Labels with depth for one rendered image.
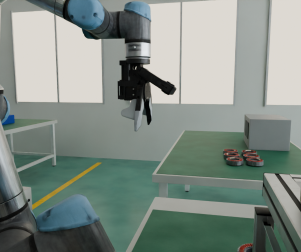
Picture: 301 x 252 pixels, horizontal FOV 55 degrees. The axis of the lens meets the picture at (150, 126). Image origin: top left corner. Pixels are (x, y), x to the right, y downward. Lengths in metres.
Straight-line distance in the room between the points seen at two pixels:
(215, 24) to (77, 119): 2.84
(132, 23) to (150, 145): 4.28
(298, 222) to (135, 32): 0.62
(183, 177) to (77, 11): 1.26
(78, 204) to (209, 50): 4.53
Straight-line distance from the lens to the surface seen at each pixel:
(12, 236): 0.50
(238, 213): 1.32
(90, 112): 5.30
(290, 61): 4.96
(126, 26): 0.85
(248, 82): 4.85
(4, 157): 0.52
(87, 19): 0.72
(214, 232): 1.15
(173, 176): 1.77
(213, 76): 4.82
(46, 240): 0.43
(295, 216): 0.42
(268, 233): 0.53
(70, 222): 0.41
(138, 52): 0.83
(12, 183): 0.52
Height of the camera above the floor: 1.27
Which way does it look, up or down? 8 degrees down
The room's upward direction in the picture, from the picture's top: straight up
